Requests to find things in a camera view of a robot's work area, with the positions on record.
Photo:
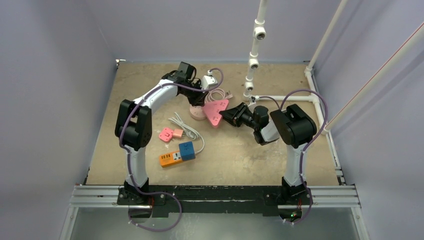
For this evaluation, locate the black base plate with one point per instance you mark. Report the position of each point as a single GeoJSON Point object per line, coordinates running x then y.
{"type": "Point", "coordinates": [269, 200]}

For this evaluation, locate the white pvc pipe frame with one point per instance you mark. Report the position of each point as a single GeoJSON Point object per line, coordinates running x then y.
{"type": "Point", "coordinates": [364, 38]}

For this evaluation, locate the blue cube socket adapter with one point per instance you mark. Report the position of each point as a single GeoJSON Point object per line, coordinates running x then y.
{"type": "Point", "coordinates": [187, 151]}

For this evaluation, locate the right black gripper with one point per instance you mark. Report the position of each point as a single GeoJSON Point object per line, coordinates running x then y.
{"type": "Point", "coordinates": [237, 115]}

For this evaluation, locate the pink round power strip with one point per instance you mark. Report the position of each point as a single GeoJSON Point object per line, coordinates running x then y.
{"type": "Point", "coordinates": [196, 112]}

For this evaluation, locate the pink triangular power strip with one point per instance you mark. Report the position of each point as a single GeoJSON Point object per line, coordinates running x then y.
{"type": "Point", "coordinates": [212, 111]}

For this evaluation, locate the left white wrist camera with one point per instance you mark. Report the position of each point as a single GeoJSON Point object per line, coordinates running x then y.
{"type": "Point", "coordinates": [208, 82]}

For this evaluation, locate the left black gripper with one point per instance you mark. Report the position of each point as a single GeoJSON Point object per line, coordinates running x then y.
{"type": "Point", "coordinates": [200, 101]}

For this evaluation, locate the pink square plug adapter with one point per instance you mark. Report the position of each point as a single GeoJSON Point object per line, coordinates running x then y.
{"type": "Point", "coordinates": [166, 135]}

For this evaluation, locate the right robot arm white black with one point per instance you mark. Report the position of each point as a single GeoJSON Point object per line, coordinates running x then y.
{"type": "Point", "coordinates": [292, 125]}

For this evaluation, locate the light pink small plug adapter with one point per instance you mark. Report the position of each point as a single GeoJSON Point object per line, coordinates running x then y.
{"type": "Point", "coordinates": [178, 133]}

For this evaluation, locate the aluminium rail frame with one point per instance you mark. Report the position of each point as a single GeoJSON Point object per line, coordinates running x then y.
{"type": "Point", "coordinates": [105, 196]}

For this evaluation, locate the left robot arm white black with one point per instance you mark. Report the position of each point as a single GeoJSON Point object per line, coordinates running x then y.
{"type": "Point", "coordinates": [134, 124]}

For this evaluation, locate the orange power strip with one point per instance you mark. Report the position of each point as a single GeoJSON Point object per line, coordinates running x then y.
{"type": "Point", "coordinates": [170, 159]}

